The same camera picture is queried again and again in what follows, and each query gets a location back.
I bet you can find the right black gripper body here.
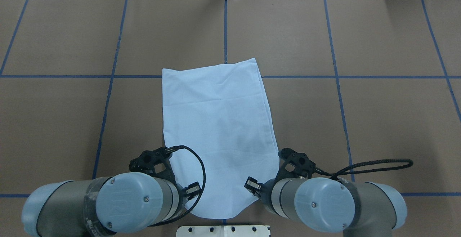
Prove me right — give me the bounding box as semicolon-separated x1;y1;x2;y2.
258;181;275;209

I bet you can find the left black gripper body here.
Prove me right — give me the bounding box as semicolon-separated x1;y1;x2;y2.
175;183;189;212

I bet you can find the light blue t-shirt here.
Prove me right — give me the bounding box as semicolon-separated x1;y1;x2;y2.
162;58;279;220

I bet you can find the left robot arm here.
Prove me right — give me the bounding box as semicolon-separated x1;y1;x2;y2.
21;172;202;237

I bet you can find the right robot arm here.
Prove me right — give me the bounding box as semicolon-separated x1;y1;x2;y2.
244;177;408;237

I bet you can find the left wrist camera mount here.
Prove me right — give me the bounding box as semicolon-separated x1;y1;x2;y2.
129;147;177;185

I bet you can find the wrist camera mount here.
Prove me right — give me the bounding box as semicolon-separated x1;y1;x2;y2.
276;148;316;180
129;147;177;185

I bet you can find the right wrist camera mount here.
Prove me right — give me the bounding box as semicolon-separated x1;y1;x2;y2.
276;148;316;180

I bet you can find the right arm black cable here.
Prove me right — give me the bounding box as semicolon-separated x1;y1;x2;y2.
313;159;414;182

